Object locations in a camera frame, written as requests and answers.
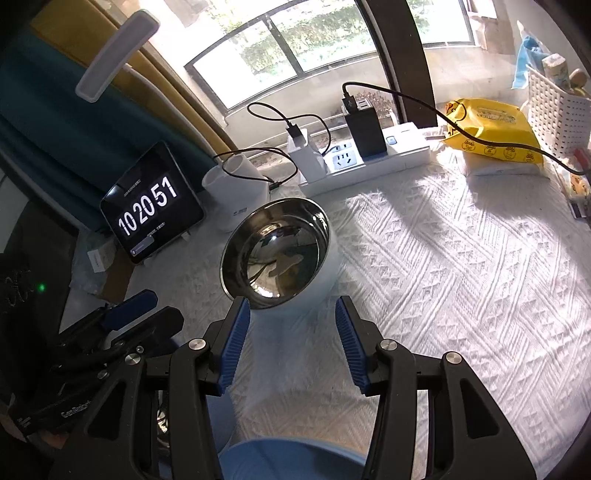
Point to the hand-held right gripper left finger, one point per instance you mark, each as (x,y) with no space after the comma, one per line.
(235,341)

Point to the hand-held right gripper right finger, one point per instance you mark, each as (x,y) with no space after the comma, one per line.
(348,341)

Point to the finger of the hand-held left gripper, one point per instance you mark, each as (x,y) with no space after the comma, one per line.
(131,307)
(157,323)

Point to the pink steel-lined bowl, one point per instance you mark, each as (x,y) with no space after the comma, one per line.
(277,249)

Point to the blue plastic bowl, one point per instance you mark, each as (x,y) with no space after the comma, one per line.
(286,461)

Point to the white card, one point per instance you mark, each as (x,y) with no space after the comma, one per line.
(97,260)

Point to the clear plastic bag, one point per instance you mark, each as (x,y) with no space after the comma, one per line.
(83,272)

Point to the tablet showing clock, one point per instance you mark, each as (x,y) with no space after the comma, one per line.
(147,203)

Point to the white textured tablecloth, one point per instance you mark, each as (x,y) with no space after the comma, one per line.
(438,277)

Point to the white cylindrical cup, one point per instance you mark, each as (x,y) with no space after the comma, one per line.
(231,198)

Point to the teal curtain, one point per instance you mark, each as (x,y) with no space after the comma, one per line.
(55,138)

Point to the white power strip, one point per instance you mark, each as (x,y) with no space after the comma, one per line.
(392,161)

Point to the white charger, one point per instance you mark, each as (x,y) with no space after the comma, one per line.
(304,157)

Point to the black charger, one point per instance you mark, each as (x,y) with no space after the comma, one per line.
(364,134)

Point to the yellow curtain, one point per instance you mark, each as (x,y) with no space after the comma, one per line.
(175,92)

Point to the white packet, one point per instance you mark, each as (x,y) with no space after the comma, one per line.
(498,170)

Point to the white bar desk lamp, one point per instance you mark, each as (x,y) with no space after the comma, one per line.
(115,55)

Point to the yellow packet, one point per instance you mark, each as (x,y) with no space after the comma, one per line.
(494,124)

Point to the dark window pillar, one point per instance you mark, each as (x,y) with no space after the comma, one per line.
(397,46)

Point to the window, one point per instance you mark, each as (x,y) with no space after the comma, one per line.
(300,41)

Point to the white plastic basket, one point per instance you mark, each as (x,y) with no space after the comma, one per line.
(554,115)

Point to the blue plastic bag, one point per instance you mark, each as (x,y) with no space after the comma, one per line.
(528,55)

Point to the beige carton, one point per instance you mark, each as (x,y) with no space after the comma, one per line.
(556,69)

